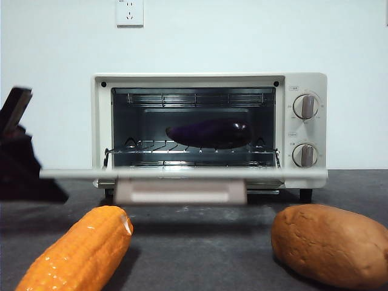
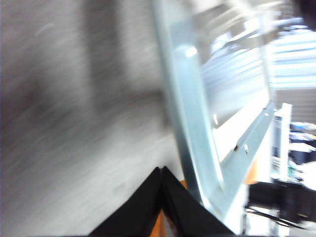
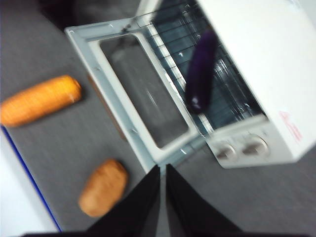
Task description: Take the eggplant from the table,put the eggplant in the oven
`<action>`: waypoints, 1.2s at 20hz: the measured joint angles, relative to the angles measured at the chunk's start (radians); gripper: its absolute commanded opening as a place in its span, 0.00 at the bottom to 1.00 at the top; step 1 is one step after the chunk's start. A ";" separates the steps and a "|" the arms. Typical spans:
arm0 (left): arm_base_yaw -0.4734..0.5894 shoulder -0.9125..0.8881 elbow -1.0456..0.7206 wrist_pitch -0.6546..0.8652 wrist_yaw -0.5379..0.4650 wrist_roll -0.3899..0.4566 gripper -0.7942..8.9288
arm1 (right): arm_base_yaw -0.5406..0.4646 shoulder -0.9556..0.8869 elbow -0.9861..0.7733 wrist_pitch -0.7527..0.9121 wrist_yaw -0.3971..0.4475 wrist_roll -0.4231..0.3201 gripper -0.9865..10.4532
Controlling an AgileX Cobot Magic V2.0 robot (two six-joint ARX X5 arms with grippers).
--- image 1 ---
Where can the brown potato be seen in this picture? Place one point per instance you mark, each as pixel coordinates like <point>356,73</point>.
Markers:
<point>327,245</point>

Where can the orange corn cob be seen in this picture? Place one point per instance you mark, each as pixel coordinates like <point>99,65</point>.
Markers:
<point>82,254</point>

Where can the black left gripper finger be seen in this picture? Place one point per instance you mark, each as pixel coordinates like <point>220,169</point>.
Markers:
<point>21,154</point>
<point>21,191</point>

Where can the beige oven knob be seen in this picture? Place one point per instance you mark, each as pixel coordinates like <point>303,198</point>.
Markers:
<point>306,106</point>
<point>306,155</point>

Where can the metal heating element guard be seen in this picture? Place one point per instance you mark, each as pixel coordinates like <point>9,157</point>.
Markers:
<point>194,99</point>

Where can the purple eggplant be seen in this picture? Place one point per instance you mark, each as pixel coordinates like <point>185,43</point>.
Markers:
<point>212,133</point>

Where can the white wall socket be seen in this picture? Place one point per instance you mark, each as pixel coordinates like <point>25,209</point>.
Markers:
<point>129,13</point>

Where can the white glass oven door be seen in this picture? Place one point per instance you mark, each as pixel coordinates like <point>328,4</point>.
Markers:
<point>182,189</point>

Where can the white toaster oven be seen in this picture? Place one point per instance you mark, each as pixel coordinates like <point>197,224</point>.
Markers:
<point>303,82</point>

